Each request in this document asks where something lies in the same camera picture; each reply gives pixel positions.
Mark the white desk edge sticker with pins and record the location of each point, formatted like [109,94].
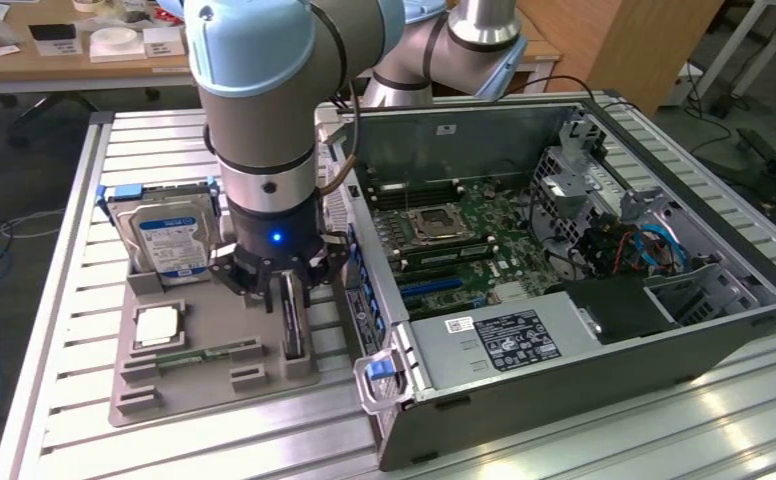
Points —
[173,69]

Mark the white flat box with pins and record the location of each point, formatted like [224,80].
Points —
[117,56]

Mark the small dark object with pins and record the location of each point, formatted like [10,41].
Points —
[136,16]

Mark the black open PC case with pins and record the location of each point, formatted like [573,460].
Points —
[561,415]

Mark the Nvidia graphics card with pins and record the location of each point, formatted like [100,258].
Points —
[292,325]

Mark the grey metal disk bay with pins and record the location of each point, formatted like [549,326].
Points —
[728,285]

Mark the silver CPU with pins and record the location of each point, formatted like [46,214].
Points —
[157,327]

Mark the white round bowl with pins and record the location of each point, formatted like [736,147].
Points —
[114,39]

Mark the wooden desk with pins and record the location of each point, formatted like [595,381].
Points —
[541,52]
[28,70]

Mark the white labelled box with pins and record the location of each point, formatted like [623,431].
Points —
[161,37]

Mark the black office chair base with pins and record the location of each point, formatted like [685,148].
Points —
[61,102]

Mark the CPU socket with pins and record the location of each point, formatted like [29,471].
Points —
[436,226]

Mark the black plastic duct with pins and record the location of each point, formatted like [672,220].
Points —
[617,310]

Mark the grey power supply unit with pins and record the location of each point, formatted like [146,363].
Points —
[441,372]

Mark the blue expansion slot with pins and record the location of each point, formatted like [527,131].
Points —
[431,286]

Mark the silver chipset heatsink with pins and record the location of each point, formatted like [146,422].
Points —
[512,293]

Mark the grey parts rack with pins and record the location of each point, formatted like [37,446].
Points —
[214,370]

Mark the tape roll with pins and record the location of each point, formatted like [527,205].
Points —
[84,6]

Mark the hard disk with blue carrier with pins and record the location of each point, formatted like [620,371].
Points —
[168,240]

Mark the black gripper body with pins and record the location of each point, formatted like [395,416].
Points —
[275,245]

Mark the perforated metal drive cage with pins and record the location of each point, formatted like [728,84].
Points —
[561,200]

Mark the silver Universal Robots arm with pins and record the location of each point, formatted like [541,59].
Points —
[254,100]

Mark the red packet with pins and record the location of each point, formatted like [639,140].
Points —
[168,15]

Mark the green loose RAM stick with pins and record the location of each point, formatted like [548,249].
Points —
[190,356]

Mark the green motherboard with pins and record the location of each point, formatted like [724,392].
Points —
[501,220]

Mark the black topped white box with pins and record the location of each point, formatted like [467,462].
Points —
[54,32]

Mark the blue case latch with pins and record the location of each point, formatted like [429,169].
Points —
[381,371]

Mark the black floor stand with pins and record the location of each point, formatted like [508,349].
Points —
[762,145]

